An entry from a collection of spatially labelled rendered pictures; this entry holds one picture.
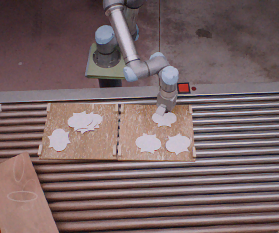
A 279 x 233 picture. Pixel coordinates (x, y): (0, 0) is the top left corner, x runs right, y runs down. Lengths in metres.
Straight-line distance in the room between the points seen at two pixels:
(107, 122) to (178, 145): 0.41
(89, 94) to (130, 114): 0.30
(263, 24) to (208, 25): 0.64
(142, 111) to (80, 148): 0.41
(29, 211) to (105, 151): 0.47
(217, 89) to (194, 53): 1.50
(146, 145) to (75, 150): 0.38
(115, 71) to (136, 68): 0.57
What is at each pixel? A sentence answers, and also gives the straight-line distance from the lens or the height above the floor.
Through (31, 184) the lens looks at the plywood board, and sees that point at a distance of 1.48.
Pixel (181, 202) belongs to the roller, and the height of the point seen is 0.92.
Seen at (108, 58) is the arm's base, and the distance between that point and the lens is 1.93.
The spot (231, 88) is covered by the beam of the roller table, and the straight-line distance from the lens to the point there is 1.90.
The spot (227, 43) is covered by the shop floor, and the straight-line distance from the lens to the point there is 3.53.
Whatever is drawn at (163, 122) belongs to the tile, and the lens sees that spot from 1.65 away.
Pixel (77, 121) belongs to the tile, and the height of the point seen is 0.97.
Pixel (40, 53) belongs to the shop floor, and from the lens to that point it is 3.46.
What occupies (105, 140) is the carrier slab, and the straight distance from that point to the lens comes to 1.61.
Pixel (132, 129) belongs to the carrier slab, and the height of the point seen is 0.94.
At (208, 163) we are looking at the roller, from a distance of 1.61.
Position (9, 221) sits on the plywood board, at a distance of 1.46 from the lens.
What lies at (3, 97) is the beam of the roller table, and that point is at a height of 0.91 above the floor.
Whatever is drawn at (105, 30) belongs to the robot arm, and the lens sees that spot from 1.85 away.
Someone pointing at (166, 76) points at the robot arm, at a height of 1.34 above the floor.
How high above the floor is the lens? 2.36
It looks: 58 degrees down
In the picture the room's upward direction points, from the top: straight up
